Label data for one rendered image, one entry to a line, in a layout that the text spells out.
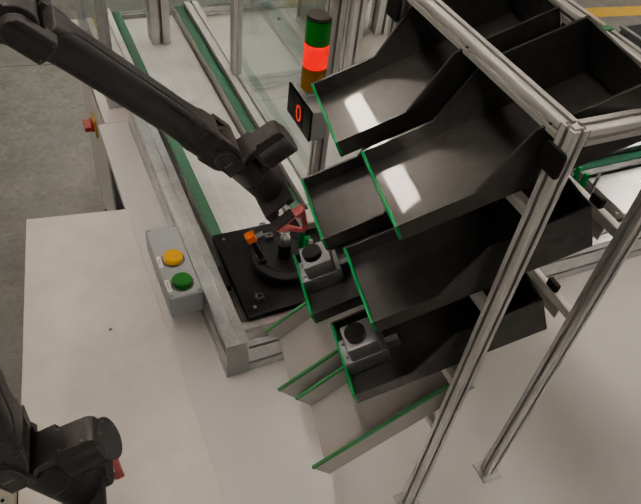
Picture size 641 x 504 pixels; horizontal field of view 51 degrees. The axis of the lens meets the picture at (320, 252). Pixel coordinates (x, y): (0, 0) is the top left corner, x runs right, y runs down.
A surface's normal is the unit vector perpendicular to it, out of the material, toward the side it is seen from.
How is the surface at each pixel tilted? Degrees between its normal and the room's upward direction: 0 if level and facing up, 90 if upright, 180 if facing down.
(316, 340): 45
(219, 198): 0
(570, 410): 0
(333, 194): 25
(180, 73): 0
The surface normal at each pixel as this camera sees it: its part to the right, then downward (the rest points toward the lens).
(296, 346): -0.62, -0.43
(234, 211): 0.10, -0.70
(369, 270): -0.32, -0.59
